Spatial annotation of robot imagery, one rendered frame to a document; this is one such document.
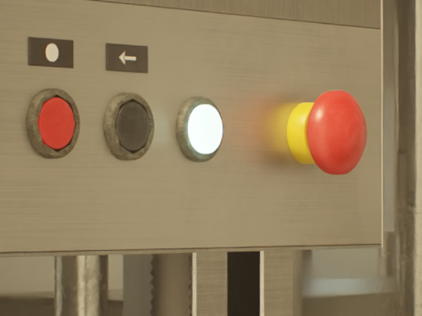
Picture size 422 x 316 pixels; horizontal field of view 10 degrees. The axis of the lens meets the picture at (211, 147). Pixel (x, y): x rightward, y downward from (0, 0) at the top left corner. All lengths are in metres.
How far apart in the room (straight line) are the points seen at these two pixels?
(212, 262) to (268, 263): 0.05
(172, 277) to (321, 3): 0.16
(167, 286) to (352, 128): 0.14
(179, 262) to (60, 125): 0.20
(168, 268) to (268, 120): 0.11
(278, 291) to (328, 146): 0.27
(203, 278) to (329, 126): 0.23
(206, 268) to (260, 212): 0.21
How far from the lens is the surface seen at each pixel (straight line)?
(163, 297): 1.17
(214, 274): 1.29
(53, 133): 0.97
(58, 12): 0.98
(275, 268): 1.34
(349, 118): 1.09
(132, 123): 1.01
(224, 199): 1.06
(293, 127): 1.10
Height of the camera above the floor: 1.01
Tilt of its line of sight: 1 degrees up
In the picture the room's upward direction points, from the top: straight up
